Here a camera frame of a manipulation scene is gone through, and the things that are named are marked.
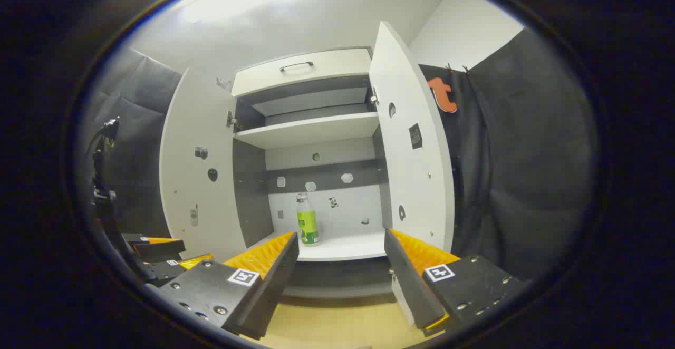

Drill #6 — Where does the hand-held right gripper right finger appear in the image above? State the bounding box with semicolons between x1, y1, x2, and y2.
384;228;531;337

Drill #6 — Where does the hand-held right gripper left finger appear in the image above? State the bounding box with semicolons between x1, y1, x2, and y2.
143;231;300;341

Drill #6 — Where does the clear bottle with green label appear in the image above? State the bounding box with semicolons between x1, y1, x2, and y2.
296;192;321;247

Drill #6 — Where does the white cabinet door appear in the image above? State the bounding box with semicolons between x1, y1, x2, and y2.
159;67;248;263
368;21;455;255

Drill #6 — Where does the white cabinet with grey interior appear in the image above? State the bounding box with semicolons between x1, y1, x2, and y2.
231;47;395;299

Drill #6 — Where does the white cabinet drawer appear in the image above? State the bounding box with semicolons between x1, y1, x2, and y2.
232;49;372;96

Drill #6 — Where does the black backdrop cloth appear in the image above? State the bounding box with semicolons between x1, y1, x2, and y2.
84;47;182;239
417;27;599;281

